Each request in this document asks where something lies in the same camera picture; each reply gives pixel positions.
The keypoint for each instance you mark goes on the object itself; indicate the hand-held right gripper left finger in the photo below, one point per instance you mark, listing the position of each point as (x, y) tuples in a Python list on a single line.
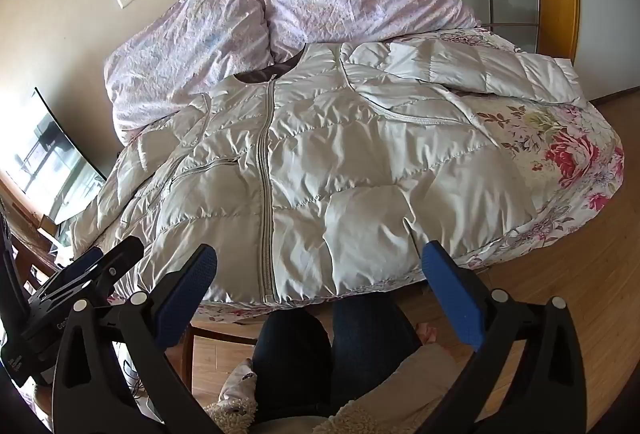
[(189, 296)]

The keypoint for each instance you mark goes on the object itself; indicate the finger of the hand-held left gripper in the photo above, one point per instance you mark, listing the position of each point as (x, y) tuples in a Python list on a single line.
[(117, 264)]

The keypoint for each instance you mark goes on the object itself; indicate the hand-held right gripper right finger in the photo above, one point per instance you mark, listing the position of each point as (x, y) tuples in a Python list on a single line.
[(450, 296)]

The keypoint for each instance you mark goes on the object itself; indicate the white puffer jacket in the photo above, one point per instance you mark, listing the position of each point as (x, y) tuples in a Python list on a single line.
[(325, 164)]

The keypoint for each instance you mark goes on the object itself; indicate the wooden cabinet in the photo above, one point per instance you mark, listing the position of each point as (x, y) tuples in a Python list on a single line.
[(35, 259)]

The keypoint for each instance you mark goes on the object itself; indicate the person's legs in jeans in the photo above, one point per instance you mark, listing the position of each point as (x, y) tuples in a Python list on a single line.
[(330, 354)]

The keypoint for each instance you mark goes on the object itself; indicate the floral bed sheet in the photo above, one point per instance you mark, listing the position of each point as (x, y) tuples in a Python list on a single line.
[(560, 149)]

